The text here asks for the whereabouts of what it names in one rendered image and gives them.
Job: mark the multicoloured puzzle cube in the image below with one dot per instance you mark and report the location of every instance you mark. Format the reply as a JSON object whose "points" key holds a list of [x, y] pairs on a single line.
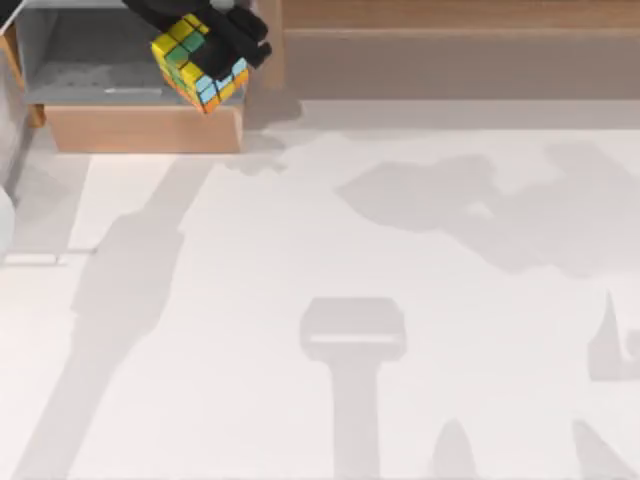
{"points": [[176, 55]]}

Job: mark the pale grey rounded box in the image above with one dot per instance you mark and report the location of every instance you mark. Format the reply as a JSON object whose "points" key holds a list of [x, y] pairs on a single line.
{"points": [[225, 3]]}

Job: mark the pale wooden drawer front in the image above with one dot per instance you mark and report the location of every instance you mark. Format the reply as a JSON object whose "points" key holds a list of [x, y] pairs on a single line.
{"points": [[140, 129]]}

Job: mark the grey drawer inside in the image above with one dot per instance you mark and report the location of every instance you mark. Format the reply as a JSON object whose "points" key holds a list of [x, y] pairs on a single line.
{"points": [[95, 55]]}

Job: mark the wooden cupboard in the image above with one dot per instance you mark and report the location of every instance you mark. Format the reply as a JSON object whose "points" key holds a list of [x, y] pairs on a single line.
{"points": [[450, 15]]}

